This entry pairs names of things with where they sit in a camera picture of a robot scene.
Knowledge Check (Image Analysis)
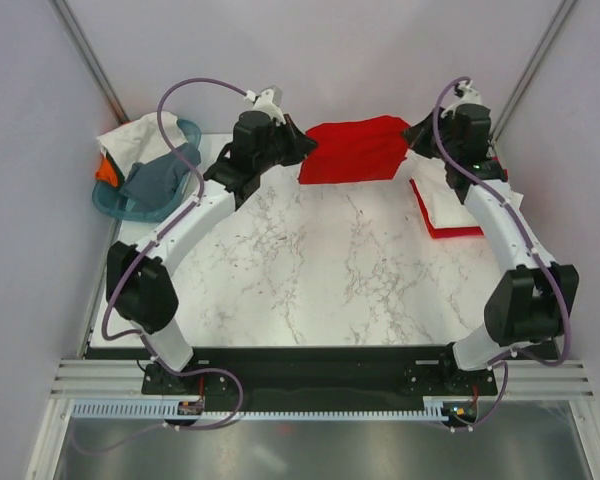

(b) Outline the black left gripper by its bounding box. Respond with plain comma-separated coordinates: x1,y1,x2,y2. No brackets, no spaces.
256,115,318,175

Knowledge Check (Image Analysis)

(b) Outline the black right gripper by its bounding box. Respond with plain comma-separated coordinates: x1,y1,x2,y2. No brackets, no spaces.
404,106,461,164

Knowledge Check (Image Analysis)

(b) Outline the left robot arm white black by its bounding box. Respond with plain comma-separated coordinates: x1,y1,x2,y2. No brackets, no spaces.
105,110,317,393

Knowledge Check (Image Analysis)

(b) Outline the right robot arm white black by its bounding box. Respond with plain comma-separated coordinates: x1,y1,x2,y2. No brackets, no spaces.
403,103,579,394

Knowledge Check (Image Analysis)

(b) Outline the folded white t shirt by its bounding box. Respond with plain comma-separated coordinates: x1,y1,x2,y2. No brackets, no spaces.
404,149,525,227

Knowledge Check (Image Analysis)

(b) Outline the crumpled white t shirt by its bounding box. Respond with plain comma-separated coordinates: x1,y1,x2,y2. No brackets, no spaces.
96,112,171,176

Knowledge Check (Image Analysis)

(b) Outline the grey blue t shirt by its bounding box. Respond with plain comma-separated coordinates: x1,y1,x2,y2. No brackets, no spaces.
120,142,201,216

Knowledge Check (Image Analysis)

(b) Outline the orange t shirt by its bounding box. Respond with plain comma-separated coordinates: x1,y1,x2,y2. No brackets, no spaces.
95,155,121,188

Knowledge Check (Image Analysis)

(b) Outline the teal plastic basket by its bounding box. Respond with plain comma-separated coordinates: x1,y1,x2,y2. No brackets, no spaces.
92,112,201,223

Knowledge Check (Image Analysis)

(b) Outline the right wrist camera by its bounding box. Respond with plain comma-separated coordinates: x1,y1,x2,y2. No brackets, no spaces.
453,79,483,105

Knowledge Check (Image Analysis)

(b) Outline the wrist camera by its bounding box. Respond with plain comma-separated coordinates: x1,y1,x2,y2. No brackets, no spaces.
453,79,483,105
253,85,286,124

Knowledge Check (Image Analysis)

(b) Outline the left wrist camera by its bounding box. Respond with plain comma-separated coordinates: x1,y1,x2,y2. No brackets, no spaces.
253,85,286,124

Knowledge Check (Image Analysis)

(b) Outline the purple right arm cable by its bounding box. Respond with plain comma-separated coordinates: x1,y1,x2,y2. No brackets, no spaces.
432,75,576,434

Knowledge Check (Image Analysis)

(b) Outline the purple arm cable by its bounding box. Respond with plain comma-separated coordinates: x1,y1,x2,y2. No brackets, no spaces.
432,75,576,434
70,78,256,455

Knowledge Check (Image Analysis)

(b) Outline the right aluminium frame post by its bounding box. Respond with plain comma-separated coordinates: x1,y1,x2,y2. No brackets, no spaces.
492,0,579,142

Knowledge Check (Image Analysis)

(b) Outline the aluminium frame post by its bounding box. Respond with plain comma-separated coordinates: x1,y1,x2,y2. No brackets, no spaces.
492,0,579,142
49,0,129,124

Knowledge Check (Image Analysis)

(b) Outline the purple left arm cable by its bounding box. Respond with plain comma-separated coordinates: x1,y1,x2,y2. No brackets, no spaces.
70,78,256,455

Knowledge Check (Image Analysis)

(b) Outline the left aluminium frame post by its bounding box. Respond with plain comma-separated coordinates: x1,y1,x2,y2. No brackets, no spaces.
49,0,129,124

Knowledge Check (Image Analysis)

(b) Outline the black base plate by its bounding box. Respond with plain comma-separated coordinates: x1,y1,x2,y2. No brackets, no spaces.
84,340,499,414

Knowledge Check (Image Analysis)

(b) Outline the white slotted cable duct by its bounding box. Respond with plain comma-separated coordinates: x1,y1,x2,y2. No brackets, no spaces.
71,399,449,422

